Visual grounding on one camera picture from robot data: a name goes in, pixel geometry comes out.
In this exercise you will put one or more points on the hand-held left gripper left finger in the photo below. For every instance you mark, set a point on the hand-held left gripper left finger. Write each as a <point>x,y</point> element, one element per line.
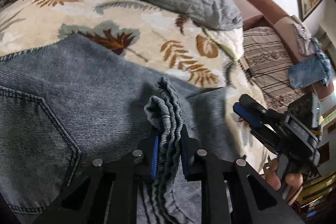
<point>155,158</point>

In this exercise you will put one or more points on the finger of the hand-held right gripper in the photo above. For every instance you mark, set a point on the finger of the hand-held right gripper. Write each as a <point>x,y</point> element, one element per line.
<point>267,138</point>
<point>249,115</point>

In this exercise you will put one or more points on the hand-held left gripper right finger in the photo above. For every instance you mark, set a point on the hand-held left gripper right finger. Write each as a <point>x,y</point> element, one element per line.
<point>187,157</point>

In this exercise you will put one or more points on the blue denim pants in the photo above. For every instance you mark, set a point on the blue denim pants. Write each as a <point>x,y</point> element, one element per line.
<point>78,98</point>

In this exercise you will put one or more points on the person's right hand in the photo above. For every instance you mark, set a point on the person's right hand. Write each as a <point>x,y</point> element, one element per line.
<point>294,184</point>

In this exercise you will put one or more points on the small black plug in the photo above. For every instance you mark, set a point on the small black plug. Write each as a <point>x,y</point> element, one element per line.
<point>251,71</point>

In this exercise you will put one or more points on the striped brown pillow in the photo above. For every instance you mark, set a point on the striped brown pillow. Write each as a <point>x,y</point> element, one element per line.
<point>267,56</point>

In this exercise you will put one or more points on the light blue denim garment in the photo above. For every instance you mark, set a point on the light blue denim garment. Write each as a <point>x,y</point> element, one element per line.
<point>307,73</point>

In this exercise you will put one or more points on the grey white crumpled cloth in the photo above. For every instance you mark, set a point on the grey white crumpled cloth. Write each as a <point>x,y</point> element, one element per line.
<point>303,39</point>

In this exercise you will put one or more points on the brown sofa with striped cushion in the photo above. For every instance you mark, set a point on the brown sofa with striped cushion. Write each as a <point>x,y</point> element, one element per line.
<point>265,8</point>

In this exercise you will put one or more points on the leaf print blanket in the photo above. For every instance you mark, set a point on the leaf print blanket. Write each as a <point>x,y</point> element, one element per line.
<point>147,27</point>

